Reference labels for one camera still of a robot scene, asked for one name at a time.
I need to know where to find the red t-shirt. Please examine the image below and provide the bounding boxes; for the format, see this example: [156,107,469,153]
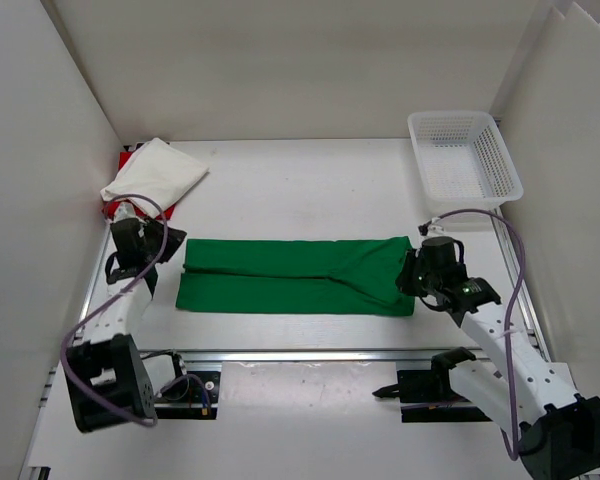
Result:
[101,151,175,220]

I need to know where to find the white t-shirt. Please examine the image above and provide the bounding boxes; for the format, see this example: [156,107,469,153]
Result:
[100,138,210,212]

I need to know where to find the green garment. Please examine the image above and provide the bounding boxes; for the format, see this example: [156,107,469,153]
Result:
[175,237,415,317]

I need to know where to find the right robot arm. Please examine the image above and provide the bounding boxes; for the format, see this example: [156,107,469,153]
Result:
[396,236,600,479]

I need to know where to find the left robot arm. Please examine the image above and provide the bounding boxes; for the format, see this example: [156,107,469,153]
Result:
[61,218,187,433]

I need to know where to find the white plastic basket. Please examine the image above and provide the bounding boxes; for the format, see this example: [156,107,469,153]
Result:
[407,110,524,215]

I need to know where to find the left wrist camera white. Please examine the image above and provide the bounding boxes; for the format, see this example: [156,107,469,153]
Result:
[111,201,144,227]

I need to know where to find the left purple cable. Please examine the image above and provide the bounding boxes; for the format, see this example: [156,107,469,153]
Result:
[59,193,211,429]

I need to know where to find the aluminium rail front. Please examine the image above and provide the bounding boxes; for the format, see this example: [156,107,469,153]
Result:
[179,348,447,363]

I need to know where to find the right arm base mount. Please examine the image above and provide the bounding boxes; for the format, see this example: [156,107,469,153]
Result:
[372,347,490,424]

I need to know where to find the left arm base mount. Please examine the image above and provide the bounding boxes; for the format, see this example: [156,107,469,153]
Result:
[143,350,221,421]

